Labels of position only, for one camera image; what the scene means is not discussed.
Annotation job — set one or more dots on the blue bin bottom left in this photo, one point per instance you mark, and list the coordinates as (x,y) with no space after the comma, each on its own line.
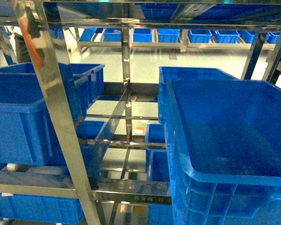
(41,209)

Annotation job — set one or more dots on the blue bin behind left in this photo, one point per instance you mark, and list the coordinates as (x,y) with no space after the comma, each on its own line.
(88,78)

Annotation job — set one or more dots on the large blue bin front left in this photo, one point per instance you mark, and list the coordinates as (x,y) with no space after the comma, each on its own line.
(27,135)

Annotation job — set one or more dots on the large blue bin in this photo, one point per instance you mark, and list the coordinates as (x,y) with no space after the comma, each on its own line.
(226,136)
(27,135)

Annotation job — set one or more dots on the stainless steel shelf cart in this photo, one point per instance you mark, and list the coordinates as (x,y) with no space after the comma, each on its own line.
(35,17)

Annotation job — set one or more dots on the large blue bin front right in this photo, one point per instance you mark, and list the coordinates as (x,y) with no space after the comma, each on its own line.
(226,136)

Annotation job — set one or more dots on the blue bin behind right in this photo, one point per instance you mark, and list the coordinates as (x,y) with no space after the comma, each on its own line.
(188,73)

